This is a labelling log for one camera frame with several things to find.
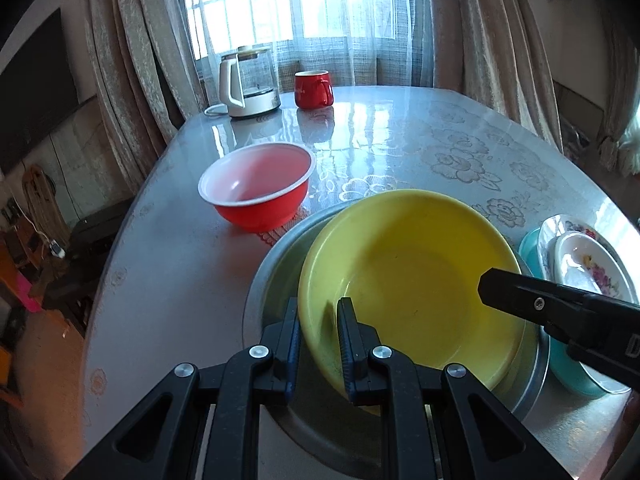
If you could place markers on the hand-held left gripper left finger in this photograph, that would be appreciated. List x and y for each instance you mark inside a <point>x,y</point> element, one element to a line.
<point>292,340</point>

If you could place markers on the teal plate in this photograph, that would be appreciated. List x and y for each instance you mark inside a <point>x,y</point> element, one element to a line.
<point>570,375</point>

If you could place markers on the white floral plate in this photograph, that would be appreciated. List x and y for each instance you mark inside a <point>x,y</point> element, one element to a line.
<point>580,260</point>

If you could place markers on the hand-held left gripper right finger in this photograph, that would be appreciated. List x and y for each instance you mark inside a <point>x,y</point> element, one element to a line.
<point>347,345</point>

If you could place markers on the pink item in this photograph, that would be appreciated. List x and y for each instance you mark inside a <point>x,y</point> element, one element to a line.
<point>27,292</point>

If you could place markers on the red mug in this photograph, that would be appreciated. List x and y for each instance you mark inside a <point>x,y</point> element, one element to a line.
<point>310,91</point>

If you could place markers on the white sheer curtain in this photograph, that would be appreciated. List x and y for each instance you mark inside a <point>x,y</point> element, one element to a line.
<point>310,55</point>

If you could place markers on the white kettle base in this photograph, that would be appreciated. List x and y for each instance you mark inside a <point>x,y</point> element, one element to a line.
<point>260,109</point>

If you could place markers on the beige curtain with tieback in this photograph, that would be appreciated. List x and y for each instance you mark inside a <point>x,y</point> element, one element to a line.
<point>622,110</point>

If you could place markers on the white plate red print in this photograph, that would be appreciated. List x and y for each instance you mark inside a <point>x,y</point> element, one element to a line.
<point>562,225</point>

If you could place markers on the dark wall panel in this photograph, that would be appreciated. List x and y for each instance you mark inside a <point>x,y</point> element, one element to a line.
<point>35,95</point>

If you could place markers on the stainless steel bowl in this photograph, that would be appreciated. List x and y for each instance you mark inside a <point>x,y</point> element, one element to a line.
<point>280,280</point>

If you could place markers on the red bowl white inside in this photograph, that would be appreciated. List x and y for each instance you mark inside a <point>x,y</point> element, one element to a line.
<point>260,180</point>

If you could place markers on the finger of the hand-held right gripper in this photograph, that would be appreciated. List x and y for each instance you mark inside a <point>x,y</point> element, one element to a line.
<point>520,297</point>

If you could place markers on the yellow plastic bowl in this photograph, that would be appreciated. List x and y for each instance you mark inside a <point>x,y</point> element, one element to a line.
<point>415,270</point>

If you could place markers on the black low furniture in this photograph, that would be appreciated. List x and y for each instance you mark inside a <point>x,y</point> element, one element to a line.
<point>95,260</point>

